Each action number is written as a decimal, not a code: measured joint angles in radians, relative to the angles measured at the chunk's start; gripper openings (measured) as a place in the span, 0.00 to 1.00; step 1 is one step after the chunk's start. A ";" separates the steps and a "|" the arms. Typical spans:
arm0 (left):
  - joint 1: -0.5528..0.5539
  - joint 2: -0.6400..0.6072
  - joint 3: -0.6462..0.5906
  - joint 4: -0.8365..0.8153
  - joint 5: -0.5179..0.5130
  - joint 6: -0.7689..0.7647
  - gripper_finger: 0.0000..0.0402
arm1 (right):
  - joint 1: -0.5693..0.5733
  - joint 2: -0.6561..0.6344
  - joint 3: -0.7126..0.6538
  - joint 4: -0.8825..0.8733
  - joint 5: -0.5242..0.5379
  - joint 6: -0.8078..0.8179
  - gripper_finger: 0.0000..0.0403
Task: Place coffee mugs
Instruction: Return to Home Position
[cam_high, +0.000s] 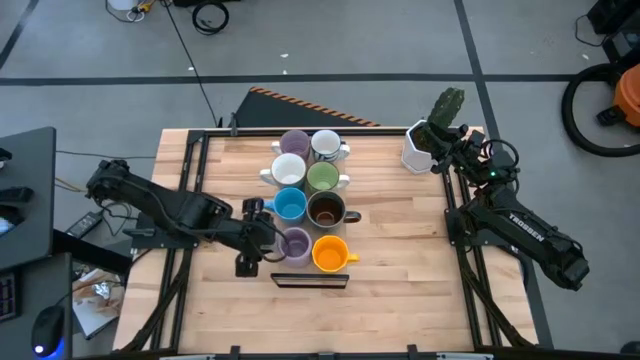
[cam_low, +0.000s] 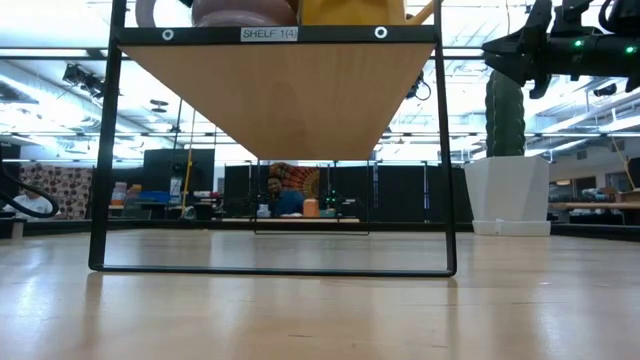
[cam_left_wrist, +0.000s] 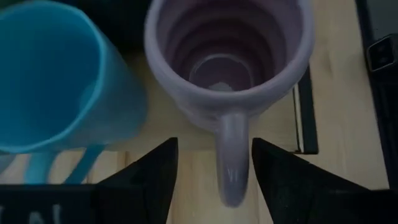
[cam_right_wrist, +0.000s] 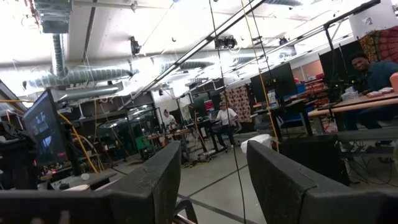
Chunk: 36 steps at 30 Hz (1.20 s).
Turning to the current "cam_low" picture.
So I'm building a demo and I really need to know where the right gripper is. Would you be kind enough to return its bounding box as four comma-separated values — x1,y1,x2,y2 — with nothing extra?
481,0,599,100

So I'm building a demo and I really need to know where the orange mug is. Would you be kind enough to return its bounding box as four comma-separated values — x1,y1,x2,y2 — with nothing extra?
298,0,437,27

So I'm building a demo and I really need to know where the pale purple ribbed mug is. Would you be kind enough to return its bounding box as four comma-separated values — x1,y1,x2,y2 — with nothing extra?
133,0,301,29

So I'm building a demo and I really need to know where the black hanging device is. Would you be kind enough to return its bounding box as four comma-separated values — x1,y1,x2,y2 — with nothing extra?
405,69,432,102

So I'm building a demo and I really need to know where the white hexagonal planter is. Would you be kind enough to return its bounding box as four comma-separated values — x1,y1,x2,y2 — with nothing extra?
463,155,551,224

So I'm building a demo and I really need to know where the wooden table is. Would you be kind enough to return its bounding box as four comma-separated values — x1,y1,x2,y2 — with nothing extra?
549,199,640,214

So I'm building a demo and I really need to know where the white planter saucer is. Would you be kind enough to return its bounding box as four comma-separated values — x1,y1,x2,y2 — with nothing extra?
471,218,553,238

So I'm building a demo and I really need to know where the orange mandala tapestry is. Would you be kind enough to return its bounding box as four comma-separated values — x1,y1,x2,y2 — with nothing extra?
268,162,322,201

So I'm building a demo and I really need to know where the person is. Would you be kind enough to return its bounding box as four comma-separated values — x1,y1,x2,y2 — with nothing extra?
1,187,55,220
264,174,307,219

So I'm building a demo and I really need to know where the yellow pole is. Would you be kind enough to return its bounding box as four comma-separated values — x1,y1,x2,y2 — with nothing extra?
182,107,197,214

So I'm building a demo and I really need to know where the black screen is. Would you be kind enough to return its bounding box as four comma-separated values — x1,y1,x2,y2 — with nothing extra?
142,147,216,206

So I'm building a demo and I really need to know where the black ceiling light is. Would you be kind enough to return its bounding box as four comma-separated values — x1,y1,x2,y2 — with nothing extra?
60,62,109,100

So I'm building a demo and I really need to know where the patterned curtain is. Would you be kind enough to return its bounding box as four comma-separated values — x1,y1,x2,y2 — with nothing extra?
18,163,95,221

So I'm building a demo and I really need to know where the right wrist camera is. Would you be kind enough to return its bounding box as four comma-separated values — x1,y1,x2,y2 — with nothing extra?
552,0,601,37

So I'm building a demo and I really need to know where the black partition wall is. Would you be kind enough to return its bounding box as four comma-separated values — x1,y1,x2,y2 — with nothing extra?
223,163,476,225

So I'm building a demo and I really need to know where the black metal table frame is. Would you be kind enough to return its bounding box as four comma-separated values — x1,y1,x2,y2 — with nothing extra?
0,217,640,241

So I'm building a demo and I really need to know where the wooden shelf black frame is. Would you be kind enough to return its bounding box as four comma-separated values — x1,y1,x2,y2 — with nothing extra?
87,0,459,279

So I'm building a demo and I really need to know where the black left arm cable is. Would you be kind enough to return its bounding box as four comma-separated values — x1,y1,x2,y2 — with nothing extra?
0,143,60,220

